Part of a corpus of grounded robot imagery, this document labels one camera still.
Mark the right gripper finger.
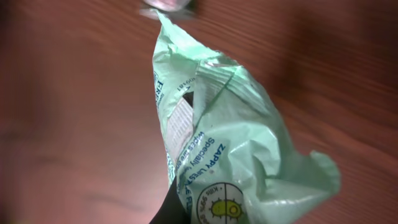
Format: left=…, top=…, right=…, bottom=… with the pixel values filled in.
left=150, top=177, right=190, bottom=224

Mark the teal wet wipes pack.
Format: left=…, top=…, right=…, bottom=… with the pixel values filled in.
left=152, top=14, right=341, bottom=223

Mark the white barcode scanner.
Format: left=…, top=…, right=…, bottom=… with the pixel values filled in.
left=139, top=0, right=196, bottom=20

